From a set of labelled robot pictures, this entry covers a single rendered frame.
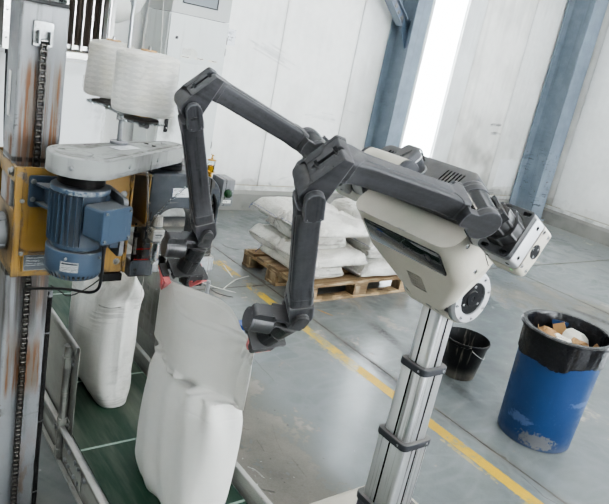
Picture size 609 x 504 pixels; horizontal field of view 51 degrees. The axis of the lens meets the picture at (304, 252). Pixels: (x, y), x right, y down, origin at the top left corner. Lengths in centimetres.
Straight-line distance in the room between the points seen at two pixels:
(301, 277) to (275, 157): 579
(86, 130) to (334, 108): 348
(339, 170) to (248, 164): 582
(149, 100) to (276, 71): 531
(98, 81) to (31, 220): 43
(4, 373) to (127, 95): 93
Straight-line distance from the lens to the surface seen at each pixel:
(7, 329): 207
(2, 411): 221
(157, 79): 170
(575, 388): 363
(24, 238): 191
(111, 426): 246
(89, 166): 166
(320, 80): 730
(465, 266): 163
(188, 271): 191
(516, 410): 372
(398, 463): 210
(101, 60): 195
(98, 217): 166
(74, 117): 475
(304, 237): 129
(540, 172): 1026
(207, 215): 178
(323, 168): 118
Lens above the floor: 176
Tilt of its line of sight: 17 degrees down
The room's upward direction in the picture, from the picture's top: 11 degrees clockwise
